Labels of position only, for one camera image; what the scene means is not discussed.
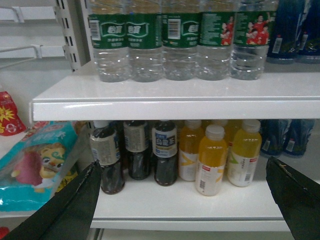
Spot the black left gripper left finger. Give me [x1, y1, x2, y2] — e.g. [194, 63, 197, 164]
[3, 161, 102, 240]

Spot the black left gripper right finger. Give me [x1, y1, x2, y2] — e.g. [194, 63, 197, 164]
[266, 156, 320, 240]

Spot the clear water bottle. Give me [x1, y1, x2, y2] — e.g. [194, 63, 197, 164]
[230, 0, 278, 80]

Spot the white tea shelf board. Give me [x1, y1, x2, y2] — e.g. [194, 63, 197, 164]
[91, 157, 289, 232]

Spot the white water shelf board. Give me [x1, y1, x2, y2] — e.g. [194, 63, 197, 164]
[30, 62, 320, 121]

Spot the water bottle shelf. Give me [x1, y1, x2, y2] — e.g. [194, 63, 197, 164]
[88, 0, 130, 83]
[161, 0, 201, 81]
[196, 0, 235, 81]
[127, 0, 163, 83]

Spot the white slotted shelf upright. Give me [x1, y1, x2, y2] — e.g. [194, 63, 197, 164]
[55, 0, 91, 72]

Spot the teal sweet potato noodle bag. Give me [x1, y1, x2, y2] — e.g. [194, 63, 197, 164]
[0, 120, 86, 212]

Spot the blue drink bottle lower right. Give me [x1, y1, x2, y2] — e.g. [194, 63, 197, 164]
[283, 119, 316, 158]

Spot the blue drink bottle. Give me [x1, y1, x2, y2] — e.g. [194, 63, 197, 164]
[283, 119, 316, 158]
[266, 0, 310, 65]
[296, 0, 320, 64]
[260, 119, 291, 156]

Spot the yellow vitamin drink right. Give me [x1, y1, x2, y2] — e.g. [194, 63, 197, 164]
[227, 119, 262, 187]

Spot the oolong tea bottle front left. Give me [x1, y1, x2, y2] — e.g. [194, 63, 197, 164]
[89, 120, 125, 195]

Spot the orange vitamin drink front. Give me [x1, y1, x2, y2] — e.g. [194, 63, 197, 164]
[195, 124, 228, 197]

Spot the orange vitamin drink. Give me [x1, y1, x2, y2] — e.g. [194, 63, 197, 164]
[178, 119, 205, 182]
[195, 124, 228, 197]

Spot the oolong tea bottle middle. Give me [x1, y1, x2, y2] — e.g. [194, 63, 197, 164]
[123, 120, 151, 180]

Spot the red sauce pouch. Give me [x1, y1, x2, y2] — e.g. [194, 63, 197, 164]
[0, 91, 27, 137]

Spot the orange vitamin drink rear left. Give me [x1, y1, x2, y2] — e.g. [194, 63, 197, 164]
[178, 119, 205, 182]

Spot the oolong tea bottle blue label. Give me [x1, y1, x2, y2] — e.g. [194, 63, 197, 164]
[151, 120, 178, 187]

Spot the blue drink bottle upper right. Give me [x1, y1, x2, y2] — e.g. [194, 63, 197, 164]
[296, 0, 320, 64]

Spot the white wire display hook lower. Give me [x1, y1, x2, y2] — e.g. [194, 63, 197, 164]
[0, 44, 65, 69]

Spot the white wire display hook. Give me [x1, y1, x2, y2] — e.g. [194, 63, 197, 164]
[0, 44, 65, 69]
[0, 6, 59, 24]

